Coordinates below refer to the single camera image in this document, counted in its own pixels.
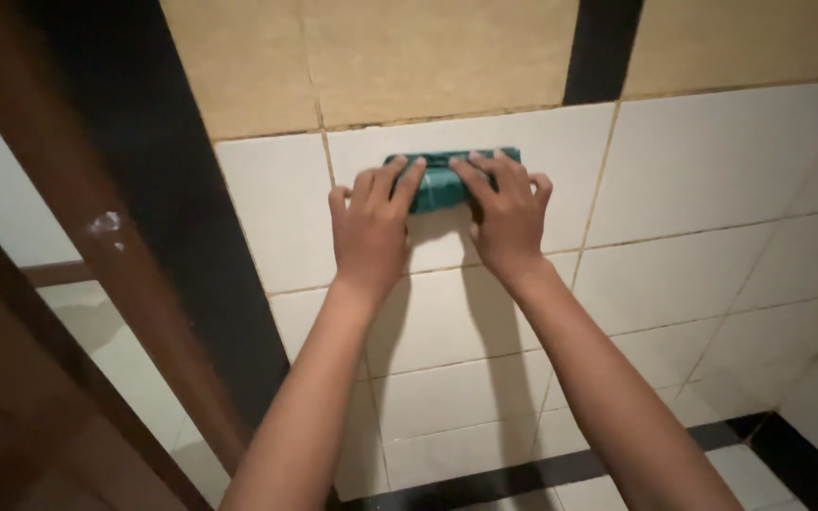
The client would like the brown wooden door frame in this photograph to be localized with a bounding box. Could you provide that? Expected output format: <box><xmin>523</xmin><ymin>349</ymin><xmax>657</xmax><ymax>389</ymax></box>
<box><xmin>0</xmin><ymin>0</ymin><xmax>254</xmax><ymax>476</ymax></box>

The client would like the green scrubbing cloth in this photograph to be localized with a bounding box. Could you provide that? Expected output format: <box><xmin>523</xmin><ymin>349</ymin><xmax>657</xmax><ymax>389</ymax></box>
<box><xmin>383</xmin><ymin>147</ymin><xmax>523</xmax><ymax>215</ymax></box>

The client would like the brown wooden door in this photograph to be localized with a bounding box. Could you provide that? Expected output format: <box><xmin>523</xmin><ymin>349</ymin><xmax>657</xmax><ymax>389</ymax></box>
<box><xmin>0</xmin><ymin>192</ymin><xmax>214</xmax><ymax>511</ymax></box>

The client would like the person's right hand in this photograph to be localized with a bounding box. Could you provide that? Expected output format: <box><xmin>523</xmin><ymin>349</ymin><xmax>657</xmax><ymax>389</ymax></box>
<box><xmin>448</xmin><ymin>148</ymin><xmax>554</xmax><ymax>281</ymax></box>

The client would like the person's left hand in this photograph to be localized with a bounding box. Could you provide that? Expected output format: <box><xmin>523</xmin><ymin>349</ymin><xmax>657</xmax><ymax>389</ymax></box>
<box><xmin>328</xmin><ymin>155</ymin><xmax>427</xmax><ymax>294</ymax></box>

